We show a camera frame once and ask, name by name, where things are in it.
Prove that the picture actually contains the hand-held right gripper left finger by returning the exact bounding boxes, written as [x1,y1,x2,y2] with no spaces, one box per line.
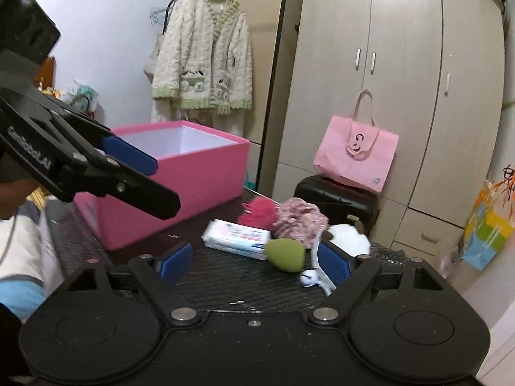
[48,242,204,327]

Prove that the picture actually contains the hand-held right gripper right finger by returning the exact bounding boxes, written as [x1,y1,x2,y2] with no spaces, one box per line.
[308,240,467,327]

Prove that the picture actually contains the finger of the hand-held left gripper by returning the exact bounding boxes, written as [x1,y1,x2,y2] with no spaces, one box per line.
[76,156,180,220]
[38,92,158,177]

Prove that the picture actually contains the white plush toy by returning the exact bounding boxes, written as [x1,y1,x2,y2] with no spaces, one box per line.
[300,223,371,296]

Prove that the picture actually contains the green sponge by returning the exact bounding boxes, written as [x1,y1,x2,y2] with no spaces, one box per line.
[266,238,306,273]

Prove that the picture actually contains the pink cardboard box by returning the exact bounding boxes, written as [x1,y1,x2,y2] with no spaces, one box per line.
[74,120,251,251]

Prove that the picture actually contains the pink floral scrunchie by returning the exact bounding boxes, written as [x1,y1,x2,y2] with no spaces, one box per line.
[271,198,330,249]

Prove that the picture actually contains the white tissue pack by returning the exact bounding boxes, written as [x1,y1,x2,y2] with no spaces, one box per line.
[200,219,272,261]

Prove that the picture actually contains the pink fuzzy pouf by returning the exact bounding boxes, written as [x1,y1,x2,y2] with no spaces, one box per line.
[237,197,280,230]

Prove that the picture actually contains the person's left forearm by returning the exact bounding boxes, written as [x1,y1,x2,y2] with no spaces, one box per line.
[0,157,39,220]

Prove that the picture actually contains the yellow cloth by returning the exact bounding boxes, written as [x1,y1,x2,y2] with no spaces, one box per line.
[26,190,47,210]

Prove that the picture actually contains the black suitcase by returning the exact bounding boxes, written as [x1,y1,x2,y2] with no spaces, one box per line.
[294,175,381,238]

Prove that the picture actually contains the black honeycomb mat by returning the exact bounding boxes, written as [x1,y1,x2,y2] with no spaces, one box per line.
[44,187,407,314]

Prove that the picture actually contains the green white tissue package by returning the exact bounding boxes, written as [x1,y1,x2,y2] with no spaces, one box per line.
[71,84,99,112]

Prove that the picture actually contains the cream canvas tote bag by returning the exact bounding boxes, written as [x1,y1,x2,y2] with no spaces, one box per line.
[143,34,165,85]

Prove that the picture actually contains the white cloth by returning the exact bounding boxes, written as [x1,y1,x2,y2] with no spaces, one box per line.
[0,203,53,290]

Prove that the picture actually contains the white fluffy pants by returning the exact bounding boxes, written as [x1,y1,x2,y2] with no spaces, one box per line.
[151,100,246,137]

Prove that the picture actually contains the pink tote bag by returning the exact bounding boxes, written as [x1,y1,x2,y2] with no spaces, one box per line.
[313,88,400,193]

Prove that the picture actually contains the clear plastic bag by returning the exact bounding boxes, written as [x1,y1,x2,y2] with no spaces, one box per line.
[440,245,463,278]

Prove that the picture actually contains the white fluffy cardigan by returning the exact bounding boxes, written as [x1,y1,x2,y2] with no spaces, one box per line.
[151,0,254,115]

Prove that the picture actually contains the colourful gift bag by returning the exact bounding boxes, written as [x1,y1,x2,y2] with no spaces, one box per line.
[461,165,515,272]

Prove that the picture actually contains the blue cloth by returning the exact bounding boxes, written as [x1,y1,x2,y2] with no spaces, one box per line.
[0,279,47,324]

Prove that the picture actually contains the beige tall cabinet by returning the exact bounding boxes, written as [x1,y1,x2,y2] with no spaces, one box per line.
[209,0,306,194]

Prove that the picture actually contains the black metal clothes rack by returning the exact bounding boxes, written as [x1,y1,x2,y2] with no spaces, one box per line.
[163,0,290,189]

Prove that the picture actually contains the beige three-door wardrobe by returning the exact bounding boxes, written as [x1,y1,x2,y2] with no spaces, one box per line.
[271,0,505,258]

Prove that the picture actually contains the blue wire hangers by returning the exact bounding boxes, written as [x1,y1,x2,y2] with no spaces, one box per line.
[150,6,167,35]

